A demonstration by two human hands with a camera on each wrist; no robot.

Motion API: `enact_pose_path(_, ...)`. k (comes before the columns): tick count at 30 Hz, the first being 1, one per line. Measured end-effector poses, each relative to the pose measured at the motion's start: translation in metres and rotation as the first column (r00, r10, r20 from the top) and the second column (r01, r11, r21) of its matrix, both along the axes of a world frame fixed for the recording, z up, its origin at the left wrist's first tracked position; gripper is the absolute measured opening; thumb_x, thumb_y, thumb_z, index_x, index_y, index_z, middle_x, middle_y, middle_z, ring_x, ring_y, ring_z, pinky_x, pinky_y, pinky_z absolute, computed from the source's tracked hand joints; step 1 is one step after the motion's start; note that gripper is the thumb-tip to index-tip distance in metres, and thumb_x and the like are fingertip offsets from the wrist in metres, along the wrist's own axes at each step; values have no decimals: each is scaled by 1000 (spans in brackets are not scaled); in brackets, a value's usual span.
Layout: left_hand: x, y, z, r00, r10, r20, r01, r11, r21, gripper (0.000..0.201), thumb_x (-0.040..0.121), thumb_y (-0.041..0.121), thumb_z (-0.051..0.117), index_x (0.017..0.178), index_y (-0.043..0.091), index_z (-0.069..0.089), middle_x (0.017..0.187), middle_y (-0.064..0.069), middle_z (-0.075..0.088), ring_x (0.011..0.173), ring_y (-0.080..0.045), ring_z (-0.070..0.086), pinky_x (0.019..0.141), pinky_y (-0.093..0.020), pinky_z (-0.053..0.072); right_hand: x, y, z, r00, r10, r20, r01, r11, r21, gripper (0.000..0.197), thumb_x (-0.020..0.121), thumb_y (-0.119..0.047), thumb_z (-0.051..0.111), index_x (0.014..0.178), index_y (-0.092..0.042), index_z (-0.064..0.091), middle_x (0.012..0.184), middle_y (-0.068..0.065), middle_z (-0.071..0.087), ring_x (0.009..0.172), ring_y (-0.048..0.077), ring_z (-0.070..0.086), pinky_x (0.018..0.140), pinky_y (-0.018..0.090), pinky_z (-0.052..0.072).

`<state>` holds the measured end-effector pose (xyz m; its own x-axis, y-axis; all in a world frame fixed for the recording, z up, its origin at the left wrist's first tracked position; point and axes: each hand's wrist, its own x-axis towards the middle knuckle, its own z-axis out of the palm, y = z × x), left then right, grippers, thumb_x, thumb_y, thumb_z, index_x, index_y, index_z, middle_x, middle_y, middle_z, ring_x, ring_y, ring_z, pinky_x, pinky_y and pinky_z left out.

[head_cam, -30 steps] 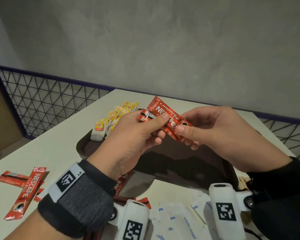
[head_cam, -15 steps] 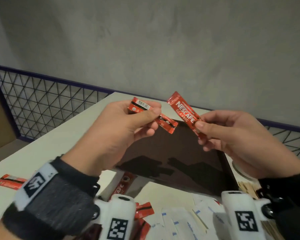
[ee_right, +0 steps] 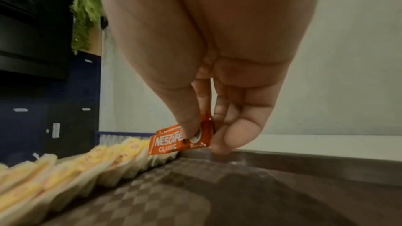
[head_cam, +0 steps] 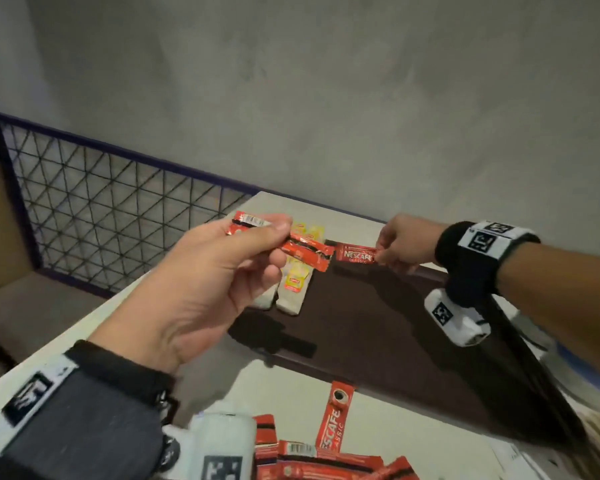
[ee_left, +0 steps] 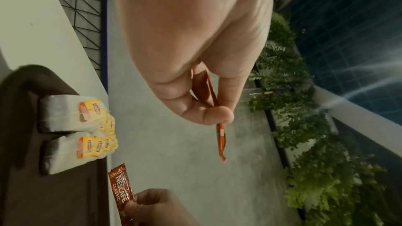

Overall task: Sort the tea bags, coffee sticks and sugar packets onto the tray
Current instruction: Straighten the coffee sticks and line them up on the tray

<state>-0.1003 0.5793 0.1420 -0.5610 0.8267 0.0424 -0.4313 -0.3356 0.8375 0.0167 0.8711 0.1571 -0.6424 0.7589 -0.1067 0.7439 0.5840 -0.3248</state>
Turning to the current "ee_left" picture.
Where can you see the gridded glass facade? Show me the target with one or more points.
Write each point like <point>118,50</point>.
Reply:
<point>345,34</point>

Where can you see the green leafy plant wall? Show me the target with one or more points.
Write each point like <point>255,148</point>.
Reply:
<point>314,158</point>

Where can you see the person's left hand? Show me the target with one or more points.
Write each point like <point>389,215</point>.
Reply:
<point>194,34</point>

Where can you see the row of tea bags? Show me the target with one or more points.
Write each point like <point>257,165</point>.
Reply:
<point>62,155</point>
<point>62,113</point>

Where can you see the dark brown tray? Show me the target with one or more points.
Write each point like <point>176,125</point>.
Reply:
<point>47,195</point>

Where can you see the person's right hand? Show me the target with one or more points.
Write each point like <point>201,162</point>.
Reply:
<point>157,210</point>

